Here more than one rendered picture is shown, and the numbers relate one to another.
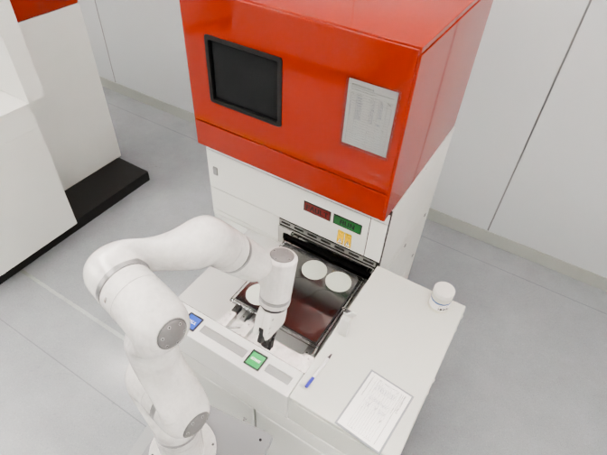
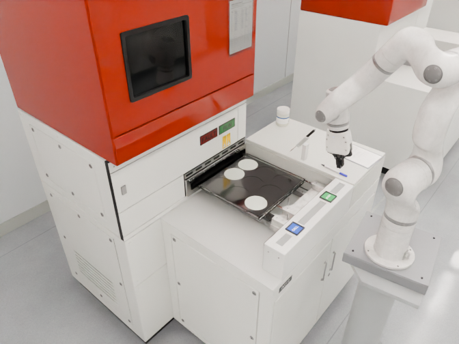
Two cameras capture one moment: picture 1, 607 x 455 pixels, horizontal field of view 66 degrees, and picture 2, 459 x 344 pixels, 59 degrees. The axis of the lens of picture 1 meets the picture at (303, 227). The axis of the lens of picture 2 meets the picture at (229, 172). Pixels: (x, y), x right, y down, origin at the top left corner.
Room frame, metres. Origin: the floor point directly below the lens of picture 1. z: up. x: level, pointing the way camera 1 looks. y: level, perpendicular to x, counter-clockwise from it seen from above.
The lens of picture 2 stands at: (0.90, 1.54, 2.05)
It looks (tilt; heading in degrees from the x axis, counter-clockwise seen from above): 35 degrees down; 281
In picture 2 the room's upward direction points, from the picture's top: straight up
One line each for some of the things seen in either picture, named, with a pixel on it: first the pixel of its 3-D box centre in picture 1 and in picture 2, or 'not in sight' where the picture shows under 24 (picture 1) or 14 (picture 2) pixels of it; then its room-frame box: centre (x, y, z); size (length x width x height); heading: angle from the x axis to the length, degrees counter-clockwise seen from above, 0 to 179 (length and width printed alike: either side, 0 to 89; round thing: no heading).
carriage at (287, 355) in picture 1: (263, 347); (300, 209); (0.86, 0.11, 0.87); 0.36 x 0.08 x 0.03; 61
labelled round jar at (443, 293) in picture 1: (441, 297); (283, 116); (1.01, -0.49, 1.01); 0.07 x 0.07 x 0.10
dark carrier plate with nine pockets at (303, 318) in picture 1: (299, 288); (251, 182); (1.11, 0.00, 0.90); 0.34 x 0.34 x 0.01; 61
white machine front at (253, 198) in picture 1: (289, 212); (188, 161); (1.39, 0.06, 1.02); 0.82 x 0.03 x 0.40; 61
